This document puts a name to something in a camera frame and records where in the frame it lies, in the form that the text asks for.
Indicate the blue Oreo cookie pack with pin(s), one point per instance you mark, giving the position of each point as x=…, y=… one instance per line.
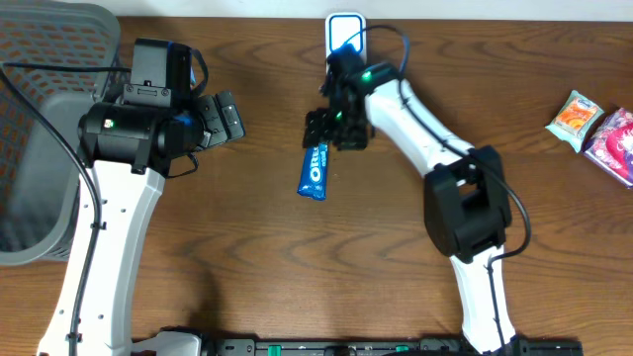
x=313, y=178

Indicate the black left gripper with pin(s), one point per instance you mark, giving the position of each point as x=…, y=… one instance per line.
x=218, y=121

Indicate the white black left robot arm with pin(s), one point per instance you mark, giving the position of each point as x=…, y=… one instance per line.
x=127, y=154

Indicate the white barcode scanner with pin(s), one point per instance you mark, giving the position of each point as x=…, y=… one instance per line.
x=345, y=28

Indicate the purple Carefree pad pack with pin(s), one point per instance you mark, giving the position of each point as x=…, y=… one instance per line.
x=610, y=147

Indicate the green wet wipes pack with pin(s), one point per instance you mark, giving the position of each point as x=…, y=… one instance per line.
x=576, y=141

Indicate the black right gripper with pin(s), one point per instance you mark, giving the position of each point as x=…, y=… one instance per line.
x=317, y=128

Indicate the grey plastic basket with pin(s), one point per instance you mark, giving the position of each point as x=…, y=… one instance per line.
x=53, y=53

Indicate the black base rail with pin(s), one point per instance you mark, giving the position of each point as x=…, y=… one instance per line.
x=425, y=346

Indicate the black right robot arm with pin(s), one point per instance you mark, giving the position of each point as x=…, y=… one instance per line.
x=465, y=202

